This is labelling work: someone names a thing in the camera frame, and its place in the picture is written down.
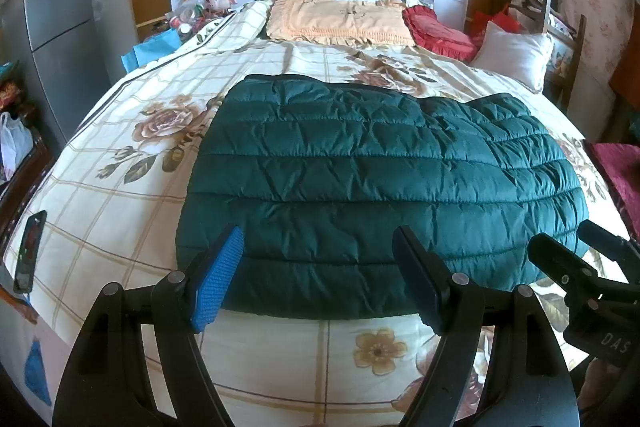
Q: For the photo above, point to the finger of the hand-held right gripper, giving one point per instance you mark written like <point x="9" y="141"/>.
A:
<point x="612" y="249"/>
<point x="560" y="262"/>

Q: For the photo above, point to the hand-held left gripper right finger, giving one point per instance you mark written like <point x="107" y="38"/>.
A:
<point x="415" y="277"/>

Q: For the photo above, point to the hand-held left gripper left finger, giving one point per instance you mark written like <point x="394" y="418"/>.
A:
<point x="220" y="277"/>

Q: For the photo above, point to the dark green quilted jacket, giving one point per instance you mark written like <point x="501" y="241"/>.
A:
<point x="350" y="182"/>

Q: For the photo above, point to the maroon cloth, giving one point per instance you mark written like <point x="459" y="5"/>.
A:
<point x="617" y="182"/>

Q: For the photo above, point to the floral checked bed blanket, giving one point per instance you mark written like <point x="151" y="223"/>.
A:
<point x="125" y="207"/>

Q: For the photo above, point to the phone in dark case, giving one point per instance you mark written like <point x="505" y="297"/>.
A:
<point x="30" y="252"/>

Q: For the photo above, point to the wooden chair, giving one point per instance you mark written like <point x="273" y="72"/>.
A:
<point x="575" y="57"/>

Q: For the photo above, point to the white pillow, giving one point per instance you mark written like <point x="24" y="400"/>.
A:
<point x="515" y="57"/>

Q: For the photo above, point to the dark wooden bench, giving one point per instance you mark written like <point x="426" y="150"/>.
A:
<point x="25" y="197"/>

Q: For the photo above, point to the blue paper bag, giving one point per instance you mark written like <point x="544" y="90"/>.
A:
<point x="150" y="52"/>

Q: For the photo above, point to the red ruffled cushion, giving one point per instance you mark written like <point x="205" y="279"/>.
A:
<point x="440" y="37"/>

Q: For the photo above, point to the white plastic bag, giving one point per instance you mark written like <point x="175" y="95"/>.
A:
<point x="12" y="147"/>

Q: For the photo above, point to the red cloth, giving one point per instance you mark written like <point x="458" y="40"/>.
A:
<point x="497" y="23"/>

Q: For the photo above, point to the cluttered bottles and jars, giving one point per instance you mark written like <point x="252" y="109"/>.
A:
<point x="187" y="14"/>

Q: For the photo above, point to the beige ruffled pillow cover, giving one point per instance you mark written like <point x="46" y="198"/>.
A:
<point x="340" y="19"/>

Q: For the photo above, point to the grey refrigerator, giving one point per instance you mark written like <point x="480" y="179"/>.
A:
<point x="55" y="32"/>

